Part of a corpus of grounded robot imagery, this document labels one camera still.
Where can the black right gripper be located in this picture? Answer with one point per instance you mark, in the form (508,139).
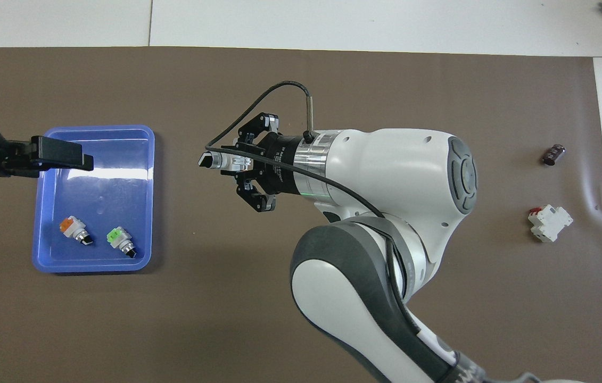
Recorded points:
(279,181)

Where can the white switch with green cap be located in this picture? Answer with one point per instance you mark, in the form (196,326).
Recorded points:
(226,161)
(118,238)

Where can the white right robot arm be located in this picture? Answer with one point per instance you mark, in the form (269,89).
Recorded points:
(396,175)

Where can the blue plastic tray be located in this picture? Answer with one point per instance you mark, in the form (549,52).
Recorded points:
(104,197)

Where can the brown table mat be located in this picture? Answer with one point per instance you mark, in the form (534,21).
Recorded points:
(199,319)

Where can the small dark capacitor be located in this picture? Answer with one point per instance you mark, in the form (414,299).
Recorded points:
(553,154)

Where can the white circuit breaker red lever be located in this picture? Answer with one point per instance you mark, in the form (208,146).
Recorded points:
(551,223)

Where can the white switch with orange cap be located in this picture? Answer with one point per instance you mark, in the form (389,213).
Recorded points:
(72,227)

